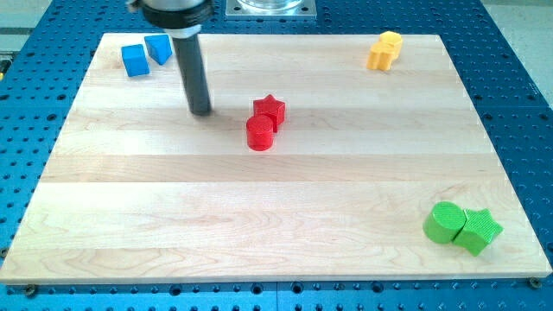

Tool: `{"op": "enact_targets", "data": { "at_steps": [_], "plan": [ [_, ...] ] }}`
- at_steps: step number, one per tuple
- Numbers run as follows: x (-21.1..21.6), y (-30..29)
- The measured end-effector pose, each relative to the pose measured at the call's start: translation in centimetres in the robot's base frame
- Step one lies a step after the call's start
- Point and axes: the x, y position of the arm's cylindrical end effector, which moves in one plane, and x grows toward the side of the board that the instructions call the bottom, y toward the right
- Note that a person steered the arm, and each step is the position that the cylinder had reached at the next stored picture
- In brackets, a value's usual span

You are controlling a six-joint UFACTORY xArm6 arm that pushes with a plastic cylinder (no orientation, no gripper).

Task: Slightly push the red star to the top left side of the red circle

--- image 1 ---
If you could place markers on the blue cube block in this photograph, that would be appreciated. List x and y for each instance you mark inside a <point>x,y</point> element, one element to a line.
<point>134,59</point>

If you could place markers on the red star block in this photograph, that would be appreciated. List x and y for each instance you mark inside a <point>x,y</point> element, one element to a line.
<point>271,107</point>

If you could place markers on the yellow hexagon block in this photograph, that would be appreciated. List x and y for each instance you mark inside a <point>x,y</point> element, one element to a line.
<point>394,40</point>

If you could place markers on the green cylinder block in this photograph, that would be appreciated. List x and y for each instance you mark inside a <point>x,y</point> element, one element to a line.
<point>444,222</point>

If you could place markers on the green star block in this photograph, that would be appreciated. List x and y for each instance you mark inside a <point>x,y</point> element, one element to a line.
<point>479,231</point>

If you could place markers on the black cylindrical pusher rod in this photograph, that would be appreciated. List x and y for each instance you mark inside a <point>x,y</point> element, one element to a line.
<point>190,62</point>

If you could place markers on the light wooden board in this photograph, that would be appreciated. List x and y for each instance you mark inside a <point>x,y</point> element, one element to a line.
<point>138,190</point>

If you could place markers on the yellow heart block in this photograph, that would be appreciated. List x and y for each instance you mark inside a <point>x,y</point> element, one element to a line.
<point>380,57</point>

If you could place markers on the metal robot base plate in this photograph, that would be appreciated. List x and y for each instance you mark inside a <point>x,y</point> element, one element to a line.
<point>270,9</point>

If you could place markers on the blue triangle block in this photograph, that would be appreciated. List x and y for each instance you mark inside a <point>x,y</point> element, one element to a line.
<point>158,47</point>

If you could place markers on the red cylinder block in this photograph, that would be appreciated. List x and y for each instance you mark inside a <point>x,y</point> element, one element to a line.
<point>259,132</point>

